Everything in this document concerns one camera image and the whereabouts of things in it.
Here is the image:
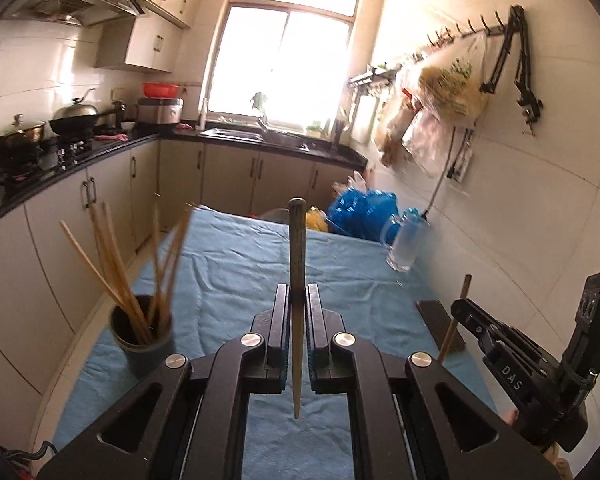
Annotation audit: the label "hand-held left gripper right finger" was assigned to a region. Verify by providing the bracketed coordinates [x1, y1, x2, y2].
[306, 283, 563, 480]

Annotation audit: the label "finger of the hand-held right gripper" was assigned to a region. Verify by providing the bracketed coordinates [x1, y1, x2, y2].
[451, 298, 518, 356]

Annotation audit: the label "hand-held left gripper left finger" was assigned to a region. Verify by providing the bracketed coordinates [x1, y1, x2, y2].
[37, 283, 289, 480]

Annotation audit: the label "dark-tipped wooden chopstick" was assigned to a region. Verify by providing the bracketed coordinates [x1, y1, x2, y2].
[287, 197, 308, 420]

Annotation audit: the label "dark grey chopstick holder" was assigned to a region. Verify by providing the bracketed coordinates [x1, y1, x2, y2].
[109, 294, 177, 380]

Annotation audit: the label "blue tablecloth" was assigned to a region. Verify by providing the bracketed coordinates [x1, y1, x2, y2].
[52, 205, 501, 480]

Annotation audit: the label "clear glass mug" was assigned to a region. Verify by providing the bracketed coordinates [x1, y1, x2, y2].
[379, 211, 433, 274]

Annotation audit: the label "yellow plastic bag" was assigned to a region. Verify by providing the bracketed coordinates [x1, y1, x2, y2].
[305, 207, 331, 233]

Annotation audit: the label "blue plastic bag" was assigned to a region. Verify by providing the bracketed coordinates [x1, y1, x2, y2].
[326, 187, 421, 241]

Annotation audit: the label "hanging plastic bags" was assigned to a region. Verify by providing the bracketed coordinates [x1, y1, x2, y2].
[372, 60, 456, 178]

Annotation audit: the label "steel sink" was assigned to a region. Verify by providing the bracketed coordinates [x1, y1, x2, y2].
[200, 127, 266, 142]

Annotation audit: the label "clear bag with yellow contents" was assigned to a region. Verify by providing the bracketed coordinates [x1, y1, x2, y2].
[415, 35, 491, 128]

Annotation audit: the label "beige base cabinets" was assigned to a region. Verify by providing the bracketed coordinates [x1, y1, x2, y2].
[0, 137, 361, 411]

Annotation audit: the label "steel rice cooker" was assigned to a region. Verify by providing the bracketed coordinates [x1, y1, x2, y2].
[136, 97, 184, 126]

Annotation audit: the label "red plastic basin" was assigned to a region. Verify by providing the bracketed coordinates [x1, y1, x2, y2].
[141, 82, 181, 100]

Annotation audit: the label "kitchen window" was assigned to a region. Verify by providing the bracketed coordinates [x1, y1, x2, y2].
[200, 0, 388, 133]

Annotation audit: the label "black gas stove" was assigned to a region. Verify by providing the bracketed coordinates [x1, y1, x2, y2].
[40, 135, 131, 168]

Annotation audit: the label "black kitchen counter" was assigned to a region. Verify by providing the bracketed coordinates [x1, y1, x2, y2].
[0, 122, 368, 233]

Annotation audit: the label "black wok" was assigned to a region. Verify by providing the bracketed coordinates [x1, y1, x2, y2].
[48, 101, 126, 137]

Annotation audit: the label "steel kettle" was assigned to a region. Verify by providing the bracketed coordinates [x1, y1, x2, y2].
[54, 87, 101, 120]

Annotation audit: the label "steel pot with lid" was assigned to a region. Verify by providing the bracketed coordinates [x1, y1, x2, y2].
[0, 114, 47, 161]

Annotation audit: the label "black power cable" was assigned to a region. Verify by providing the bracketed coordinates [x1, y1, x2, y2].
[422, 127, 476, 221]

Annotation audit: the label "metal wall rack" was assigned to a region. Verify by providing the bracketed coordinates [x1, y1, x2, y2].
[349, 64, 401, 92]

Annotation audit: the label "black floor cable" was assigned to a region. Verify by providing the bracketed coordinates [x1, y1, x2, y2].
[0, 440, 56, 466]

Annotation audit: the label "wall hook rail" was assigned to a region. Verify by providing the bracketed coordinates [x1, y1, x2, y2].
[425, 7, 511, 48]

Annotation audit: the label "beige wall cabinets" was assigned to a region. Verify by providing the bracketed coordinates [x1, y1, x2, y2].
[75, 0, 216, 73]

